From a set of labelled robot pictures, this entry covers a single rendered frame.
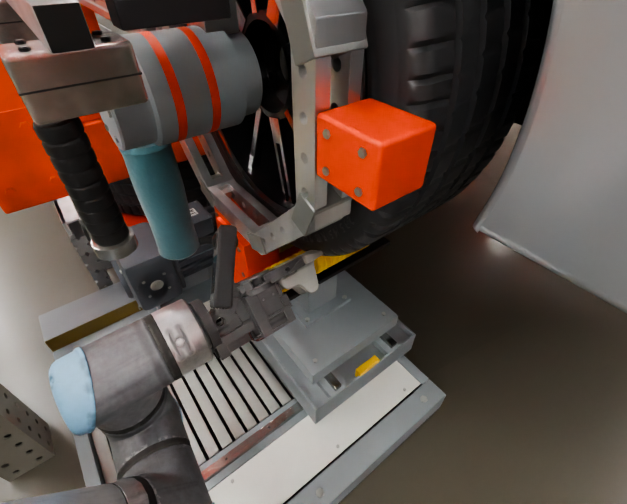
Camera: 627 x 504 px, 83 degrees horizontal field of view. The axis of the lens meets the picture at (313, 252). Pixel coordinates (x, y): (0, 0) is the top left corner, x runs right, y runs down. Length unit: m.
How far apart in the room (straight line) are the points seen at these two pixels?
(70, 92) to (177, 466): 0.41
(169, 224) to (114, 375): 0.38
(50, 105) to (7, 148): 0.67
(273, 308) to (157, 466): 0.23
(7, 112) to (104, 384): 0.69
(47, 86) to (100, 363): 0.28
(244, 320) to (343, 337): 0.49
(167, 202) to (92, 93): 0.40
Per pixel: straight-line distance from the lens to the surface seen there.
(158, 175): 0.71
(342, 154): 0.35
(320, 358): 0.93
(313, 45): 0.36
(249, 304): 0.49
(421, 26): 0.39
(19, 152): 1.04
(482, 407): 1.22
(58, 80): 0.36
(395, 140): 0.32
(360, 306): 1.03
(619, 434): 1.37
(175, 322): 0.47
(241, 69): 0.56
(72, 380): 0.47
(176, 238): 0.79
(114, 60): 0.36
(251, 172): 0.80
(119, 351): 0.47
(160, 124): 0.53
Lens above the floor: 1.01
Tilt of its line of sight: 42 degrees down
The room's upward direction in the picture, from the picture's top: straight up
